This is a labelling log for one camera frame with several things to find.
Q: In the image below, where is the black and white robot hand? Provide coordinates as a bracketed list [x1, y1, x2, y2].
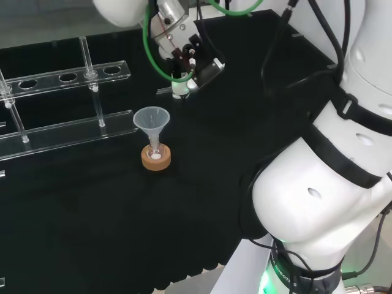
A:
[152, 15, 226, 100]

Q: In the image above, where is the translucent plastic funnel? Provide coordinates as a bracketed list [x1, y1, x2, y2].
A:
[132, 106, 171, 148]

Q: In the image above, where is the clear acrylic funnel stand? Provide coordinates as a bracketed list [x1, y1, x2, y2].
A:
[0, 36, 139, 162]

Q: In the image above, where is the small round-bottom glass flask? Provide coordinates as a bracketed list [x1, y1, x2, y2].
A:
[146, 142, 164, 162]

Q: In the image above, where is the black bench cloth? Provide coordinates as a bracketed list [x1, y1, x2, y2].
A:
[0, 9, 341, 294]

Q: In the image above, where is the green cable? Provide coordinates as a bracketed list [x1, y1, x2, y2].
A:
[142, 0, 255, 83]

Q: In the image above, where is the brown cork ring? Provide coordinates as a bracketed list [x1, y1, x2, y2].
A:
[141, 146, 172, 173]

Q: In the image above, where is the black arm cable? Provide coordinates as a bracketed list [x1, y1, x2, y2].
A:
[260, 0, 350, 96]

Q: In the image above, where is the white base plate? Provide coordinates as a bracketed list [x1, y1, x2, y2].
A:
[210, 235, 276, 294]

